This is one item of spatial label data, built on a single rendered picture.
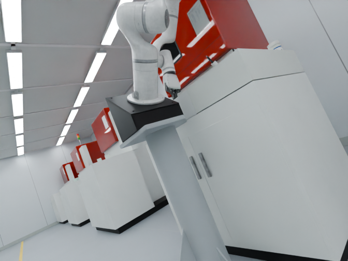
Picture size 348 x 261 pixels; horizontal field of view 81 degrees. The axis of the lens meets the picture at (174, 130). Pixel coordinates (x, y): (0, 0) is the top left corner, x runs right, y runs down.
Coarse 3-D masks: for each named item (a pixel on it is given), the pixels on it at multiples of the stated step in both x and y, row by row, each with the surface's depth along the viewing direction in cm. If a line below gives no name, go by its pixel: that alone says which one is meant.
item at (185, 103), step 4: (184, 92) 112; (180, 96) 115; (184, 96) 113; (188, 96) 110; (176, 100) 118; (180, 100) 116; (184, 100) 113; (188, 100) 111; (180, 104) 116; (184, 104) 114; (188, 104) 112; (192, 104) 110; (184, 108) 115; (188, 108) 112; (192, 108) 110; (184, 112) 116; (188, 112) 113; (192, 112) 111; (184, 116) 116; (188, 116) 114
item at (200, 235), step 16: (144, 128) 82; (160, 128) 94; (128, 144) 103; (160, 144) 95; (176, 144) 97; (160, 160) 96; (176, 160) 94; (176, 176) 93; (192, 176) 96; (176, 192) 93; (192, 192) 93; (176, 208) 95; (192, 208) 92; (208, 208) 97; (192, 224) 91; (208, 224) 92; (192, 240) 92; (208, 240) 90; (192, 256) 92; (208, 256) 89; (224, 256) 89
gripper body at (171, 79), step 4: (168, 72) 125; (172, 72) 126; (164, 76) 125; (168, 76) 124; (172, 76) 126; (176, 76) 128; (164, 80) 125; (168, 80) 123; (172, 80) 125; (176, 80) 127; (164, 84) 125; (168, 84) 122; (172, 84) 124; (176, 84) 126; (164, 88) 125; (168, 88) 125; (172, 88) 124; (176, 88) 125; (180, 88) 128
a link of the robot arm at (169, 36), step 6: (174, 18) 122; (174, 24) 123; (168, 30) 123; (174, 30) 124; (162, 36) 123; (168, 36) 123; (174, 36) 125; (156, 42) 121; (162, 42) 121; (168, 42) 127; (162, 60) 124
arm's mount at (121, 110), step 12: (120, 96) 107; (120, 108) 93; (132, 108) 92; (144, 108) 93; (156, 108) 94; (168, 108) 98; (180, 108) 102; (120, 120) 97; (132, 120) 87; (144, 120) 89; (156, 120) 92; (120, 132) 101; (132, 132) 90
